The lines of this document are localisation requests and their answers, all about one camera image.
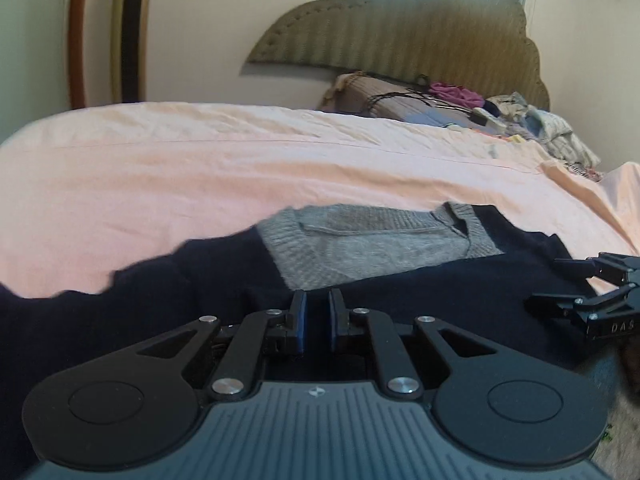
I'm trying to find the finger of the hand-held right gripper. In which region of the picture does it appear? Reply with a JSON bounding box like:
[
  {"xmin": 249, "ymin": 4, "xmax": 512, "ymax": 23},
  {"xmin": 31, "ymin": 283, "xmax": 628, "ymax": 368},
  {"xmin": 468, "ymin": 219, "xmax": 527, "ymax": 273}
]
[
  {"xmin": 525, "ymin": 282, "xmax": 640, "ymax": 322},
  {"xmin": 554, "ymin": 253, "xmax": 640, "ymax": 287}
]

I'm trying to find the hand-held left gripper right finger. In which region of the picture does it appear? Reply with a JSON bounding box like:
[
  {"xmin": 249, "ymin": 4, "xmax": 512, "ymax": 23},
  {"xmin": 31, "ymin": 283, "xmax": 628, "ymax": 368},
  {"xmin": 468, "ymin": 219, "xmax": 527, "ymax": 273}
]
[{"xmin": 327, "ymin": 288, "xmax": 502, "ymax": 402}]

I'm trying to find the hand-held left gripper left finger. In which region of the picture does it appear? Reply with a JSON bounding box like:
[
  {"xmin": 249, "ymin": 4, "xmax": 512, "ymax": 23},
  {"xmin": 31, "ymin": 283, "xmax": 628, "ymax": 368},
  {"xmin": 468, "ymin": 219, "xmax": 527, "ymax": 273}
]
[{"xmin": 135, "ymin": 289, "xmax": 307, "ymax": 402}]

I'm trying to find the grey and navy knit sweater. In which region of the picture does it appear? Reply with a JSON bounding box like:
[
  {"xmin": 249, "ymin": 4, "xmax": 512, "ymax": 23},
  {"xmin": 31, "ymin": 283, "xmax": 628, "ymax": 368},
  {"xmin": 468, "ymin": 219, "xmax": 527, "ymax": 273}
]
[{"xmin": 0, "ymin": 201, "xmax": 608, "ymax": 480}]

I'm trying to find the pile of mixed clothes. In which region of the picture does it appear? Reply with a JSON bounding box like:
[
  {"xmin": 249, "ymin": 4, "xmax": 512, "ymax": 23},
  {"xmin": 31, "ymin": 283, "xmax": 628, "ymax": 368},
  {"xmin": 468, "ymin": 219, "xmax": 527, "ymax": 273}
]
[{"xmin": 470, "ymin": 92, "xmax": 603, "ymax": 183}]

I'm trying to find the pink bed sheet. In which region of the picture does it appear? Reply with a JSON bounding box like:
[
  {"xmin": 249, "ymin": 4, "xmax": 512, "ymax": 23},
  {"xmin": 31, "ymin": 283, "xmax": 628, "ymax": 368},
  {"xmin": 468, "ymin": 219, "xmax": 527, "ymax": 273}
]
[{"xmin": 0, "ymin": 101, "xmax": 640, "ymax": 301}]

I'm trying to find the pink crumpled garment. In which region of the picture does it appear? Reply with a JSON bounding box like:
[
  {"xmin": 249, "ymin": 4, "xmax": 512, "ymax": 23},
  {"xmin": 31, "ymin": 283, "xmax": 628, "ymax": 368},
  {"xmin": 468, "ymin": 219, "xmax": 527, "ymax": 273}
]
[{"xmin": 429, "ymin": 81, "xmax": 482, "ymax": 107}]

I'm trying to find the brown striped pillow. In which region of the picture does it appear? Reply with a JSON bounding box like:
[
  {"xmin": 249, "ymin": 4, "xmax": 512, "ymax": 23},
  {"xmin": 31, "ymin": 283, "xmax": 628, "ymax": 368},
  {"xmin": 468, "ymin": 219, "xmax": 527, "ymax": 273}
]
[{"xmin": 322, "ymin": 72, "xmax": 483, "ymax": 128}]

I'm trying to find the olive tufted headboard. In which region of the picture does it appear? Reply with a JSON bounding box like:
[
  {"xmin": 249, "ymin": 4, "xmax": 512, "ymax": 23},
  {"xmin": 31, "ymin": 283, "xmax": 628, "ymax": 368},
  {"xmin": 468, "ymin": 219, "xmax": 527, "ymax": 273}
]
[{"xmin": 247, "ymin": 0, "xmax": 552, "ymax": 111}]

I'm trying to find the gold and black frame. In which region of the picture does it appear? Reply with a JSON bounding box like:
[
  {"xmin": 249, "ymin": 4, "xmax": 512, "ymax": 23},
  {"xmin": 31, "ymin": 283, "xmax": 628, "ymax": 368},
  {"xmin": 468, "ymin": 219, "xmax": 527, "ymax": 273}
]
[{"xmin": 109, "ymin": 0, "xmax": 152, "ymax": 104}]

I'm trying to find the brown wooden frame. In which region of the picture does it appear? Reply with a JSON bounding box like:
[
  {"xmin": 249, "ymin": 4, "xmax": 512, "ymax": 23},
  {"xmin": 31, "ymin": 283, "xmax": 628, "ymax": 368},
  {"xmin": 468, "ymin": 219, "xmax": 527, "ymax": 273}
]
[{"xmin": 66, "ymin": 0, "xmax": 92, "ymax": 110}]

